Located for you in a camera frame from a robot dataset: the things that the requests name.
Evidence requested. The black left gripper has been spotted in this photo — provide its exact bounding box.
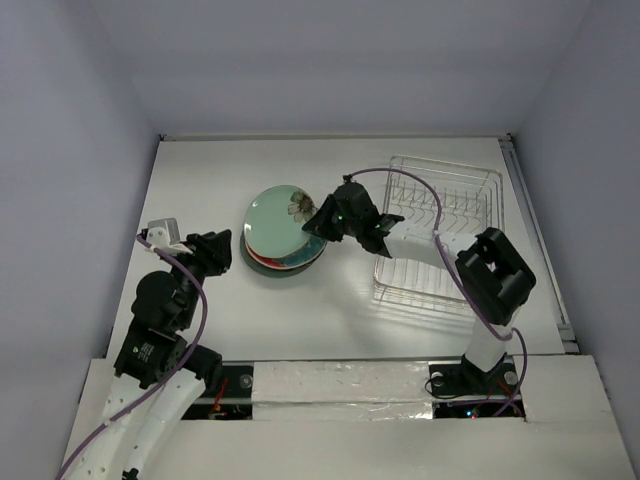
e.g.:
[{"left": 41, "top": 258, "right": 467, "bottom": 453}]
[{"left": 165, "top": 227, "right": 231, "bottom": 326}]

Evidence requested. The red and teal plate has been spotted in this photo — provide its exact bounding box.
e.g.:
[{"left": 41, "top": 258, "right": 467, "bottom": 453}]
[{"left": 244, "top": 236, "right": 327, "bottom": 271}]

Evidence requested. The mint flower plate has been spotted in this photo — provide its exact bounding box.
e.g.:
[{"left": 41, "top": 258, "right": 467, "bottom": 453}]
[{"left": 243, "top": 185, "right": 316, "bottom": 258}]

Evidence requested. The teal green plate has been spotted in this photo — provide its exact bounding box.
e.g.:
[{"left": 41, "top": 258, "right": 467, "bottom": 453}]
[{"left": 239, "top": 235, "right": 315, "bottom": 278}]

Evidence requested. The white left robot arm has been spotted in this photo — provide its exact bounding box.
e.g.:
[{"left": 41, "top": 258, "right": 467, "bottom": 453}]
[{"left": 57, "top": 219, "right": 232, "bottom": 479}]

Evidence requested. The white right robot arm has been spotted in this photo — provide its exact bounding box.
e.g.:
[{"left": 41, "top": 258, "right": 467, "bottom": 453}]
[{"left": 302, "top": 181, "right": 536, "bottom": 392}]

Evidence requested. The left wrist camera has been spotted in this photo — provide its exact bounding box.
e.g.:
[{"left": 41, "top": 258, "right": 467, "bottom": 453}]
[{"left": 141, "top": 217, "right": 191, "bottom": 255}]

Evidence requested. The metal wire dish rack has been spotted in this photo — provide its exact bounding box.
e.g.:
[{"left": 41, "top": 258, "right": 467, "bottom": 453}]
[{"left": 373, "top": 156, "right": 505, "bottom": 316}]

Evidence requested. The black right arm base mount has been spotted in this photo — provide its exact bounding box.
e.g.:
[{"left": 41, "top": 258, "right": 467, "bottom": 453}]
[{"left": 425, "top": 358, "right": 519, "bottom": 400}]

